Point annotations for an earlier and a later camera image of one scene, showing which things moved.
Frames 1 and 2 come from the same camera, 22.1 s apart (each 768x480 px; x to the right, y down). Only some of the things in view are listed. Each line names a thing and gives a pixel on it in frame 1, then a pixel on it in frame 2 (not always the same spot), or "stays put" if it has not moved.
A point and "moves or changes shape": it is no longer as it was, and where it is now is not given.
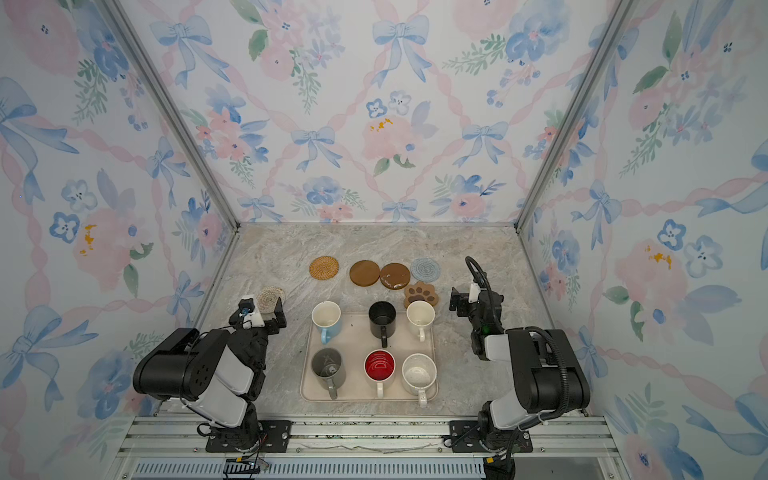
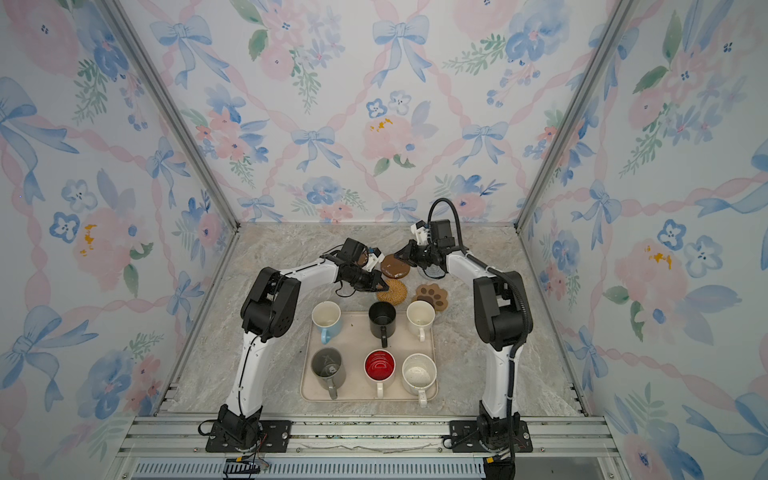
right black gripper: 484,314 → 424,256
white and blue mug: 326,315 stays put
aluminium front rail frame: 151,448 stays put
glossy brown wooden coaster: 394,275 moves or changes shape
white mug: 419,372 stays put
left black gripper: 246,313 → 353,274
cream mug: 421,313 stays put
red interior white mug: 379,366 stays put
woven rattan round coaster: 324,268 moves or changes shape
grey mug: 329,370 stays put
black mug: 382,317 stays put
